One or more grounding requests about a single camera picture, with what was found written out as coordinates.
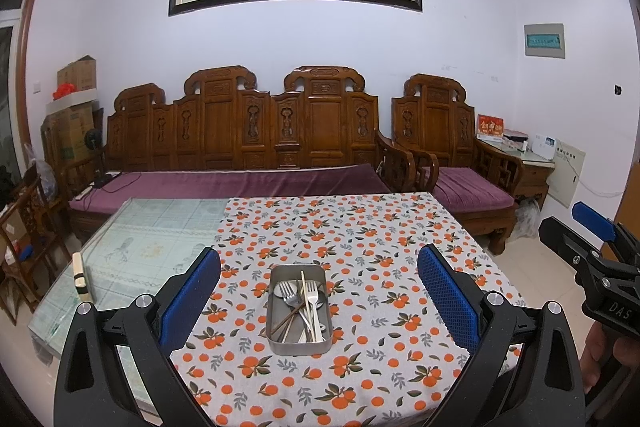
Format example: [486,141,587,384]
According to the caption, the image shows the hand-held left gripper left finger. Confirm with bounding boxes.
[54,247,222,427]

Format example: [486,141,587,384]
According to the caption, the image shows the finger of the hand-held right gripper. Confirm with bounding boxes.
[572,201,617,243]
[539,216,603,288]

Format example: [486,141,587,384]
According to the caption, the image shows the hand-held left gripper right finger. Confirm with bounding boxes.
[417,243,586,427]

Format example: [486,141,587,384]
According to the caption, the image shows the metal fork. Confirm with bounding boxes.
[278,281,315,338]

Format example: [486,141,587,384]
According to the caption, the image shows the cream chopstick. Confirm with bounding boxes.
[300,270,323,343]

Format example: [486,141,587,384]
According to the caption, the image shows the white plastic fork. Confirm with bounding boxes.
[304,282,328,342]

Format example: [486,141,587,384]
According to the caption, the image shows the metal rectangular tray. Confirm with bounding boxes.
[266,264,335,356]

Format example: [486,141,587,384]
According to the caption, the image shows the person's right hand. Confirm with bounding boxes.
[580,324,626,395]

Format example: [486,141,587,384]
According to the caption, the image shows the white plastic bag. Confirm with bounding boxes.
[512,199,543,240]

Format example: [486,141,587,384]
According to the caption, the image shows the wooden side table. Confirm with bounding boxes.
[477,139,556,210]

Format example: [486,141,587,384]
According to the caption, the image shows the white desk device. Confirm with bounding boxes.
[529,134,557,162]

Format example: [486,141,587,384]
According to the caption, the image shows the purple armchair cushion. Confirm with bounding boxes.
[436,167,516,212]

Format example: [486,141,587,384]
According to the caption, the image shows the cream block with black band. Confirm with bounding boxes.
[71,252,93,300]

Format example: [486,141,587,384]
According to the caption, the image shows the purple sofa cushion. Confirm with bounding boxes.
[67,164,393,215]

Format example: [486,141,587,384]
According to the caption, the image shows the orange fruit print tablecloth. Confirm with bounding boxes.
[169,192,528,423]

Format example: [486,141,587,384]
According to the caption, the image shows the red gift box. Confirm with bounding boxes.
[476,114,506,142]

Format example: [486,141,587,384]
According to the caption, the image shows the carved wooden armchair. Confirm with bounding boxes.
[391,74,525,255]

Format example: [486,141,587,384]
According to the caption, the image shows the carved wooden sofa bench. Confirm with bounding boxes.
[102,65,416,195]

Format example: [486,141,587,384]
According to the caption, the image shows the wooden chair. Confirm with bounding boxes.
[0,179,71,325]

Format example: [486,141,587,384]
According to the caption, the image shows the black standing fan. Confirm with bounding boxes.
[82,127,113,188]

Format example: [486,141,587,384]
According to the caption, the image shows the clear plastic bag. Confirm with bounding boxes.
[22,144,56,202]

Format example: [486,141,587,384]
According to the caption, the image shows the large cardboard box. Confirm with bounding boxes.
[45,104,103,172]

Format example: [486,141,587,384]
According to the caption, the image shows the white flat box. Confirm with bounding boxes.
[46,88,98,115]

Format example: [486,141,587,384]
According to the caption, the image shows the small cardboard box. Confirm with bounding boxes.
[56,55,97,92]

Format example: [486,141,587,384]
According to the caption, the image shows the beige wall panel cover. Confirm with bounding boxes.
[549,139,587,208]

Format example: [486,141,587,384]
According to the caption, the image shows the white wall electrical panel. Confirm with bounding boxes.
[523,23,566,59]

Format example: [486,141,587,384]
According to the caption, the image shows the wooden door frame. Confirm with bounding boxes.
[15,0,46,158]

